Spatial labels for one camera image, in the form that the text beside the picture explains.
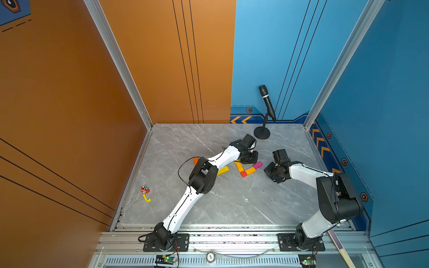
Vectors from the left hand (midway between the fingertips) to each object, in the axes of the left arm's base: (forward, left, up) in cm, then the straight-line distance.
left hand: (259, 159), depth 100 cm
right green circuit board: (-49, -15, -3) cm, 52 cm away
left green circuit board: (-50, +45, -2) cm, 67 cm away
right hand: (-8, -3, -1) cm, 9 cm away
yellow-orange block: (-8, +6, -1) cm, 10 cm away
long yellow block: (-7, +22, -1) cm, 23 cm away
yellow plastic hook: (-23, +63, -1) cm, 68 cm away
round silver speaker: (-49, +27, +5) cm, 57 cm away
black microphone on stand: (+22, -6, 0) cm, 23 cm away
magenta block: (-3, +1, -1) cm, 4 cm away
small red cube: (-9, +10, -1) cm, 14 cm away
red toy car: (-21, +63, +1) cm, 66 cm away
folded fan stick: (-49, -30, 0) cm, 58 cm away
